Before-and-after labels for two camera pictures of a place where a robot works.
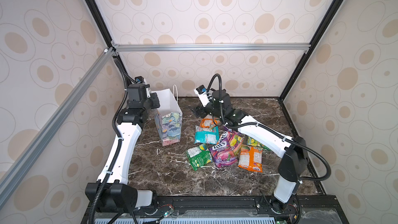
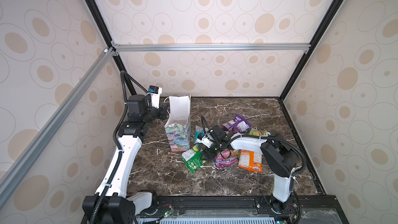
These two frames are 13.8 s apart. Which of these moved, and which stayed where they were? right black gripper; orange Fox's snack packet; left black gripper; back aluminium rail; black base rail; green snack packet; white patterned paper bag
Moved: white patterned paper bag; green snack packet; right black gripper; left black gripper
Stayed: black base rail; orange Fox's snack packet; back aluminium rail
